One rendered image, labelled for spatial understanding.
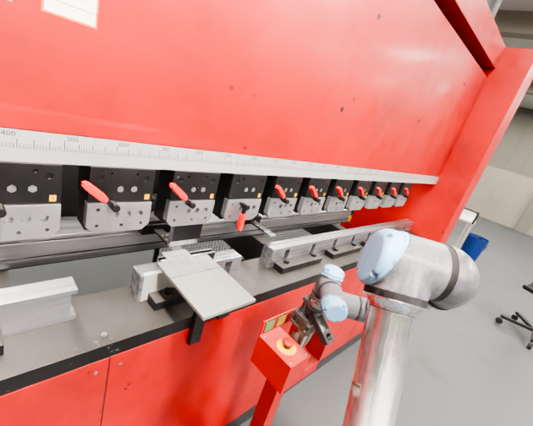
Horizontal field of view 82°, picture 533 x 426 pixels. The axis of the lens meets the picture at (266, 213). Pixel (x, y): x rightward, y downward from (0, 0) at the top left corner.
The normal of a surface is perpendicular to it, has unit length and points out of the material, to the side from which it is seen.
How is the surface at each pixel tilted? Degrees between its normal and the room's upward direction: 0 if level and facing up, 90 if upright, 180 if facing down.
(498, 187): 90
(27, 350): 0
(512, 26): 90
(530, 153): 90
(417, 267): 63
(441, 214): 90
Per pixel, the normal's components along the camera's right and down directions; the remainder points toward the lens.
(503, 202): -0.65, 0.08
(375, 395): -0.29, -0.22
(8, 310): 0.66, 0.42
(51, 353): 0.27, -0.90
